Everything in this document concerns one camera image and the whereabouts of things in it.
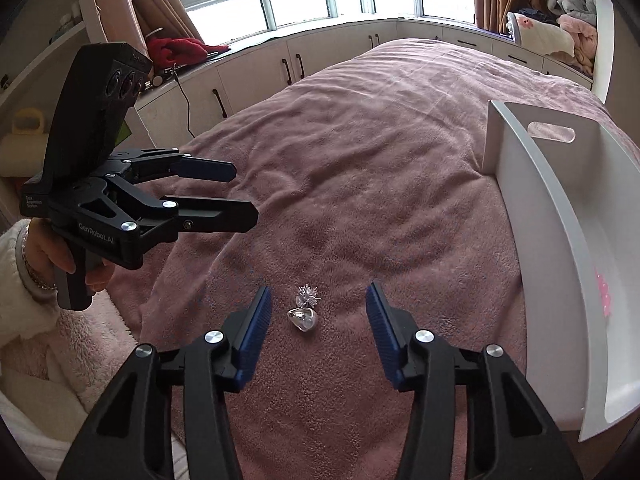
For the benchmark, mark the white curved shelf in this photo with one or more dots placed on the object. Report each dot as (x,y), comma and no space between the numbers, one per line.
(50,50)

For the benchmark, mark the white storage box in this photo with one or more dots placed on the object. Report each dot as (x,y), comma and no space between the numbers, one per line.
(545,240)

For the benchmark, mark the pale fleece clothing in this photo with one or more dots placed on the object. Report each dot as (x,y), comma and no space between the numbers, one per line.
(75,360)

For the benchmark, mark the red knit garment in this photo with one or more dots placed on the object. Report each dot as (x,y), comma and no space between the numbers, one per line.
(180,50)

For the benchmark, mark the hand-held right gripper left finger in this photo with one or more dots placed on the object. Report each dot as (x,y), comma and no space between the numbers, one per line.
(255,340)

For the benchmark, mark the person's left forearm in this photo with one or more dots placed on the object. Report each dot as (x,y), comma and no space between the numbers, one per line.
(15,290)

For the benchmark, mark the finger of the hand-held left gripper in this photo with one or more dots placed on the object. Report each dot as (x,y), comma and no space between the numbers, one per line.
(215,215)
(200,167)

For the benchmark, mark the person's left hand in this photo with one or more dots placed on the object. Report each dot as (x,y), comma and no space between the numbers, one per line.
(50,250)

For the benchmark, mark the dark cloth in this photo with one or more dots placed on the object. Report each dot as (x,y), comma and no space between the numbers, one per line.
(535,15)

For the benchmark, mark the white window cabinet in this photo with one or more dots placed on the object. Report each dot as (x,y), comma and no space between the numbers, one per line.
(260,70)

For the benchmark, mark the pink fleece bed blanket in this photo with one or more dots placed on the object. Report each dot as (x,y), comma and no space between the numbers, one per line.
(375,160)

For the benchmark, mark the pink padded panel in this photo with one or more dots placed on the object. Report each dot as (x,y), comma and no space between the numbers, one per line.
(117,10)

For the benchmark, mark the folded pink blanket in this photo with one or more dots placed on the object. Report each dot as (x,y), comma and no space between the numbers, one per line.
(580,40)

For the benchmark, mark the white floral pillow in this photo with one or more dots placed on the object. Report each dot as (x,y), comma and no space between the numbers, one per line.
(540,37)

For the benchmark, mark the silver starburst earring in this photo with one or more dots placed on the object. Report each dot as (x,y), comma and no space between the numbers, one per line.
(307,296)

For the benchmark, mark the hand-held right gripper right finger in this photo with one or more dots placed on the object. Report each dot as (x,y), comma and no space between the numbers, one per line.
(382,340)

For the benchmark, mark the grey blanket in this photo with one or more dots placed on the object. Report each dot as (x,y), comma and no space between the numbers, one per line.
(575,4)

